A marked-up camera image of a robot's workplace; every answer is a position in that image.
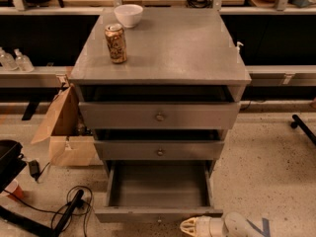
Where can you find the black cable coil floor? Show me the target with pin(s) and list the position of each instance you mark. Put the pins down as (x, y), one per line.
(76, 206)

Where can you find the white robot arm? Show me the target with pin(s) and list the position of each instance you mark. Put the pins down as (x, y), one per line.
(232, 225)

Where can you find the clear sanitizer bottle left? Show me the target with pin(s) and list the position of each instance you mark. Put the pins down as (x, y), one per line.
(7, 60)

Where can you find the clear sanitizer bottle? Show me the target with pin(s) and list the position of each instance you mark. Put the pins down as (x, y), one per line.
(23, 62)
(7, 60)

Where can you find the grey bottom drawer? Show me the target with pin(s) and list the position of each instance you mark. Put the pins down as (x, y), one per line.
(154, 191)

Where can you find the black caster leg right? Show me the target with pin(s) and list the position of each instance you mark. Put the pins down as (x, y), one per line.
(298, 122)

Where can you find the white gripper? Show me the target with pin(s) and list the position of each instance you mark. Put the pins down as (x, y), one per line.
(206, 226)

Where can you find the red plastic cup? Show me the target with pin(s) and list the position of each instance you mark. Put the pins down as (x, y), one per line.
(13, 191)

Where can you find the black bin left edge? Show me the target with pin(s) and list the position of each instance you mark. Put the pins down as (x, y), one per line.
(11, 162)

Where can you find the clear sanitizer bottle right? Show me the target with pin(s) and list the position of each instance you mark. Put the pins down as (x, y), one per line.
(23, 62)

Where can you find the grey wooden drawer cabinet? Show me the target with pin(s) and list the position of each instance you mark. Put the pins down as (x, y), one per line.
(173, 54)

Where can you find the grey drawer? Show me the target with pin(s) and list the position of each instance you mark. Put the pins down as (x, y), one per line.
(159, 144)
(159, 115)
(154, 191)

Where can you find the open cardboard box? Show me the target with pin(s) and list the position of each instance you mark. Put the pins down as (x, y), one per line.
(66, 147)

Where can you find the grey middle drawer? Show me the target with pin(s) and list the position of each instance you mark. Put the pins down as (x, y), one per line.
(159, 144)

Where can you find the black power adapter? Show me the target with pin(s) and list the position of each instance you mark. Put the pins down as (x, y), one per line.
(34, 169)

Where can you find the white ceramic bowl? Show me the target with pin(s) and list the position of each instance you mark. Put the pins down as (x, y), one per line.
(129, 15)

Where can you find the white pump bottle behind cabinet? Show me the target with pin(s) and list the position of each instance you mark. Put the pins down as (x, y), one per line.
(239, 45)

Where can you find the grey top drawer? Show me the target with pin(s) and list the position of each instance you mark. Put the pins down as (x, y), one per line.
(159, 115)

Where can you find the gold soda can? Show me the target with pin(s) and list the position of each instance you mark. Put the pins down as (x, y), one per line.
(115, 38)

